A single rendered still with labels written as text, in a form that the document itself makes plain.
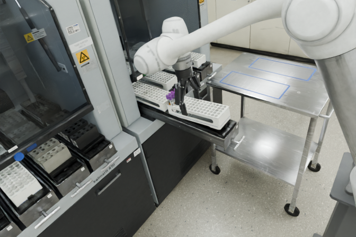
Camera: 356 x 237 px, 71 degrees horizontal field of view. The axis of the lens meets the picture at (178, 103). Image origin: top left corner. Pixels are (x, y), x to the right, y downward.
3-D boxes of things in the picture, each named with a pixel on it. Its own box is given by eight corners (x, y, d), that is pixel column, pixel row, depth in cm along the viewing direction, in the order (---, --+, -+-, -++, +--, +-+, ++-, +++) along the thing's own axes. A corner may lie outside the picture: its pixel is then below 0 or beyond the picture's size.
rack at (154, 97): (126, 98, 145) (123, 89, 141) (138, 89, 151) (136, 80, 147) (165, 113, 128) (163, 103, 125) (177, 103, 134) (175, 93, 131)
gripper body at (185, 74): (183, 72, 105) (187, 91, 110) (195, 63, 110) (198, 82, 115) (170, 70, 109) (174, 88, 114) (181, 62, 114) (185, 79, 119)
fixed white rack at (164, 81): (132, 81, 160) (130, 72, 156) (143, 74, 166) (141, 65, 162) (167, 93, 143) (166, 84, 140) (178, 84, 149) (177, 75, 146)
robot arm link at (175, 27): (176, 49, 113) (159, 61, 105) (168, 14, 105) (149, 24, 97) (196, 49, 107) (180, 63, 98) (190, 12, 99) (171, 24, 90)
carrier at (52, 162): (69, 154, 110) (64, 144, 107) (72, 155, 109) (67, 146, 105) (45, 172, 103) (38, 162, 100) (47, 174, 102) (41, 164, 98)
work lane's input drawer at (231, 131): (122, 107, 150) (118, 94, 144) (139, 96, 158) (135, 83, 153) (233, 155, 109) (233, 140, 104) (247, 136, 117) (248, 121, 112)
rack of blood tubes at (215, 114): (168, 115, 127) (166, 105, 124) (180, 104, 133) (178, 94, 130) (220, 129, 109) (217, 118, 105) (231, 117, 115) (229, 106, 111)
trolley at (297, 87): (208, 172, 194) (201, 81, 146) (238, 137, 220) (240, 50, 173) (298, 221, 155) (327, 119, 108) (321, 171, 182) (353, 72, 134)
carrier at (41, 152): (61, 148, 114) (56, 138, 110) (64, 149, 113) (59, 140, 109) (37, 165, 107) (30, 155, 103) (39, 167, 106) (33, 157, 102)
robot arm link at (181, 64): (194, 51, 107) (197, 64, 110) (178, 49, 112) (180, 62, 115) (181, 60, 101) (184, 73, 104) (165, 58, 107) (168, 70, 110)
